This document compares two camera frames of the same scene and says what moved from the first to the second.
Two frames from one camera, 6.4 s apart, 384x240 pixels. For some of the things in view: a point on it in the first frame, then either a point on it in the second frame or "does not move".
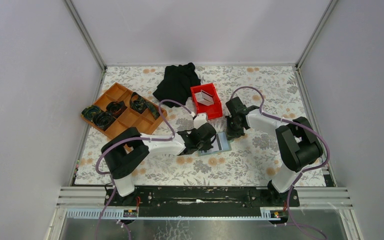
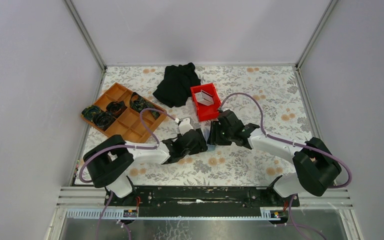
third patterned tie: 139,104 does not move
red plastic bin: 212,110 does not move
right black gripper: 231,134 -> 228,143
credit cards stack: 204,98 does not move
